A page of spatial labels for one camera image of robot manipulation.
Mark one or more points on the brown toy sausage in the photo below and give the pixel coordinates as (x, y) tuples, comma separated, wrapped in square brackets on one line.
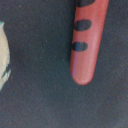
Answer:
[(88, 27)]

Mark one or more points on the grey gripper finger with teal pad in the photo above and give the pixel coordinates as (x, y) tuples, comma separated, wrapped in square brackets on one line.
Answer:
[(4, 57)]

